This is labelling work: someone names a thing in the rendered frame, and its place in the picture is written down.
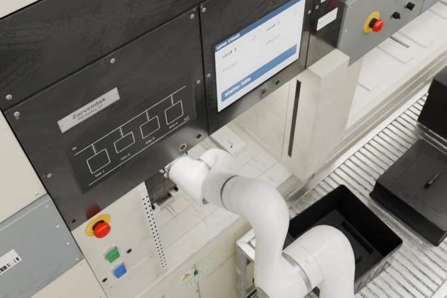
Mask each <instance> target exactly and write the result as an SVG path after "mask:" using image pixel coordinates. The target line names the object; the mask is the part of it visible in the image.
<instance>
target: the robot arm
mask: <svg viewBox="0 0 447 298"><path fill-rule="evenodd" d="M159 172H161V173H163V172H165V174H164V176H165V178H167V177H169V179H171V181H173V182H174V183H175V184H176V185H177V186H178V187H179V188H181V189H182V190H183V191H184V192H185V193H186V194H187V195H189V197H191V199H193V201H195V202H196V203H197V204H198V205H199V206H205V205H207V204H209V203H211V204H213V205H215V206H217V207H220V208H223V209H225V210H227V211H229V212H232V213H235V214H237V215H239V216H242V217H244V218H246V219H247V220H248V221H249V222H250V224H251V226H252V228H253V231H254V234H255V257H254V281H255V287H256V289H257V292H258V293H259V296H260V297H261V298H303V297H304V296H306V294H308V293H309V292H310V291H311V290H312V289H313V288H315V287H316V286H317V285H318V284H319V283H320V294H319V298H355V296H354V276H355V257H354V253H353V249H352V247H351V245H350V243H349V241H348V239H347V238H346V236H345V235H344V234H343V233H342V232H341V231H339V230H338V229H336V228H334V227H331V226H329V225H318V226H316V227H313V228H312V229H310V230H309V231H307V232H306V233H304V234H303V235H302V236H300V237H299V238H298V239H296V240H295V241H294V242H293V243H292V244H290V245H289V246H288V247H286V248H285V249H284V250H283V251H282V249H283V244H284V241H285V238H286V235H287V231H288V228H289V210H288V207H287V204H286V203H285V200H284V199H283V197H282V196H281V194H280V193H279V192H278V191H277V190H276V189H275V188H274V187H273V186H272V185H271V184H268V183H267V182H264V181H261V180H257V179H254V178H248V177H245V176H240V175H239V170H238V167H237V164H236V162H235V160H234V158H233V157H232V155H231V154H230V153H228V152H226V151H225V150H221V149H218V148H212V149H209V150H208V151H206V152H205V153H203V154H202V155H201V156H200V157H199V158H198V159H197V160H193V159H191V158H190V157H189V156H188V155H187V154H183V155H181V156H180V157H179V158H177V159H176V160H174V161H173V162H171V163H170V164H168V165H167V166H166V167H164V168H162V169H161V170H160V171H159Z"/></svg>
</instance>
